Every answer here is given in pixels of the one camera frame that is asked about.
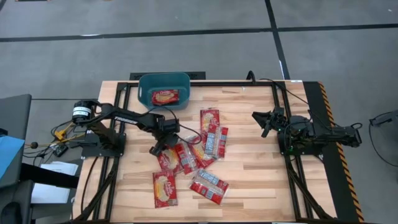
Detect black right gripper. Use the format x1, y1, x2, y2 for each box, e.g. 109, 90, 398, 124
251, 111, 289, 138

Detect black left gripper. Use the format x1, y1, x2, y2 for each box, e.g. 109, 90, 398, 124
149, 132, 180, 157

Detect red popcorn bag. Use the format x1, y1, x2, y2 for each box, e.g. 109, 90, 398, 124
173, 141, 200, 175
185, 136, 216, 169
204, 123, 229, 161
151, 89, 180, 106
152, 170, 179, 209
200, 109, 221, 138
189, 168, 230, 206
157, 147, 184, 175

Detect teal plastic basket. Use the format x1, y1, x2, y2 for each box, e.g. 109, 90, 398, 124
137, 72, 191, 110

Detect black yellow hazard strip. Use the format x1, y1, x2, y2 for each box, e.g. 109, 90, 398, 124
302, 81, 365, 223

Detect white paper sheets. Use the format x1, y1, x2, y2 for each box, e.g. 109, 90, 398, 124
30, 161, 80, 205

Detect blue cloth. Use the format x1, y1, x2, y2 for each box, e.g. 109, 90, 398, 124
0, 135, 25, 182

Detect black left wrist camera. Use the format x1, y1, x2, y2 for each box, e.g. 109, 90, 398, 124
163, 119, 181, 134

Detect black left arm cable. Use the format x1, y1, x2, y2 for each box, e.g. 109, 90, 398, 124
146, 106, 203, 146

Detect black table supply cable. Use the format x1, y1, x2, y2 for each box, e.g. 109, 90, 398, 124
247, 70, 313, 108

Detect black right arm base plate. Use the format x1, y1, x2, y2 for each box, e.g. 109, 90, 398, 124
278, 136, 325, 157

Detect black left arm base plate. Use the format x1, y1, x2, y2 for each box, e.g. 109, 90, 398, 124
81, 132, 127, 158

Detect black aluminium table frame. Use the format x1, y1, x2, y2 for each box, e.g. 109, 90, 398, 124
73, 80, 337, 223

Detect yellow cable connector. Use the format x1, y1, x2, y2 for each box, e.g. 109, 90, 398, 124
53, 128, 68, 140

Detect black strap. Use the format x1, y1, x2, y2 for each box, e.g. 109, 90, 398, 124
19, 162, 80, 189

